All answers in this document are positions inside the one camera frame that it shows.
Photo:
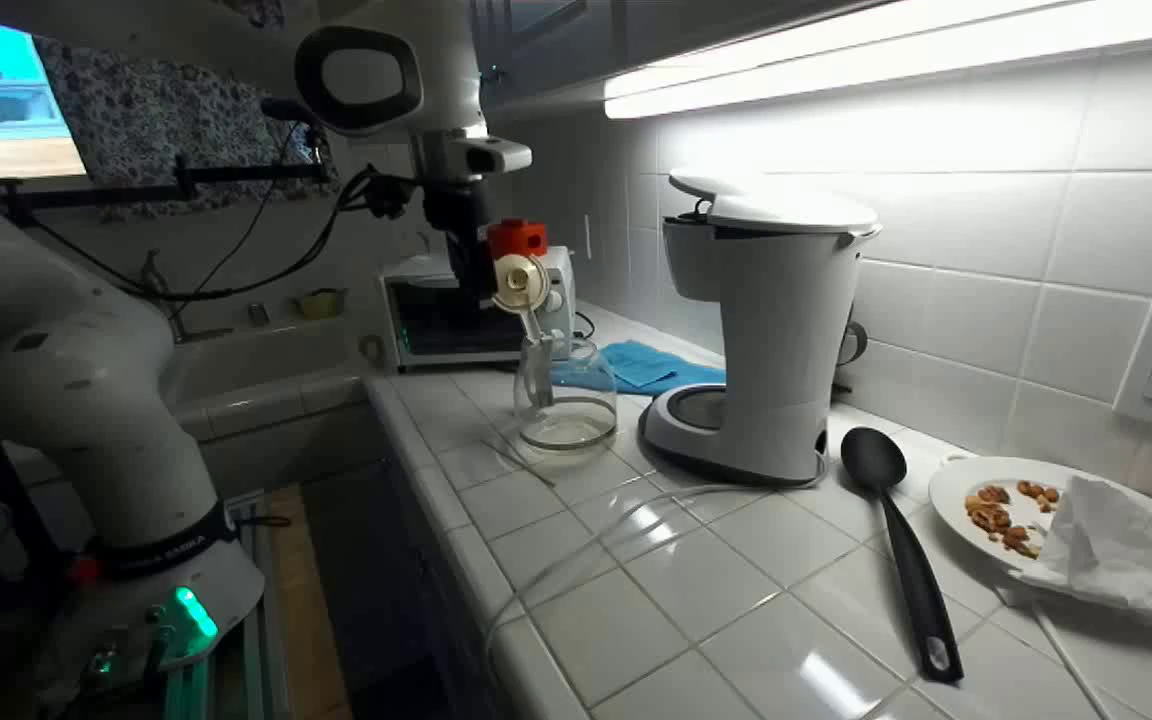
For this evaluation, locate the white crumpled napkin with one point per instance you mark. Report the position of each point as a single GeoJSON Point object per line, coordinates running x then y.
{"type": "Point", "coordinates": [1129, 545]}

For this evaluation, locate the white drip coffee maker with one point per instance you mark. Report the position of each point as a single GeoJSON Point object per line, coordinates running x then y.
{"type": "Point", "coordinates": [768, 321]}

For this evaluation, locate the red cap object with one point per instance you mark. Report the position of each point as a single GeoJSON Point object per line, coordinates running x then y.
{"type": "Point", "coordinates": [516, 239]}

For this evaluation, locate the white sink basin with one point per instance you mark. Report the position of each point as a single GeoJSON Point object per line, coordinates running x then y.
{"type": "Point", "coordinates": [261, 373]}

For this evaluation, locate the white coffee pot lid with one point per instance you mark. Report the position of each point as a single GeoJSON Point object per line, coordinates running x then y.
{"type": "Point", "coordinates": [516, 280]}

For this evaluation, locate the under-cabinet light strip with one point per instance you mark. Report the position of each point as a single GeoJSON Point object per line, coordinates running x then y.
{"type": "Point", "coordinates": [899, 46]}

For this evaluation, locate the glass coffee pot carafe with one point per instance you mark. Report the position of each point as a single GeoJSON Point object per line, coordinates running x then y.
{"type": "Point", "coordinates": [569, 405]}

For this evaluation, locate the white round plate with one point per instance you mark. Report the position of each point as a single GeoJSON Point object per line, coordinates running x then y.
{"type": "Point", "coordinates": [959, 515]}

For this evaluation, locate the blue cloth towel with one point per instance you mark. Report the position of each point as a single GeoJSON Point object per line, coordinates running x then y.
{"type": "Point", "coordinates": [641, 367]}

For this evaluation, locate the dark upper cabinet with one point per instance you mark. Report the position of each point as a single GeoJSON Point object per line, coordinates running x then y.
{"type": "Point", "coordinates": [631, 33]}

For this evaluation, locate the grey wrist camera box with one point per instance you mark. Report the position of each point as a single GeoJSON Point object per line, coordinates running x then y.
{"type": "Point", "coordinates": [499, 155]}

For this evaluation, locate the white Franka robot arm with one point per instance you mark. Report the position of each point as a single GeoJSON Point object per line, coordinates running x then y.
{"type": "Point", "coordinates": [62, 384]}

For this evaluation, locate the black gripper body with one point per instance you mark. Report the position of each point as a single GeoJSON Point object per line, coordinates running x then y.
{"type": "Point", "coordinates": [454, 214]}

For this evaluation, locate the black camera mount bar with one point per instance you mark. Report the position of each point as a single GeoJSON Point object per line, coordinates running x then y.
{"type": "Point", "coordinates": [160, 181]}

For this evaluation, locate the small yellow-green bowl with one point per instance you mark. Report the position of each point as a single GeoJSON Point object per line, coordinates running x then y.
{"type": "Point", "coordinates": [322, 307]}

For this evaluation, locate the brown food pieces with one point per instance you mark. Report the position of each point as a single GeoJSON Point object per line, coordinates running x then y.
{"type": "Point", "coordinates": [1000, 516]}

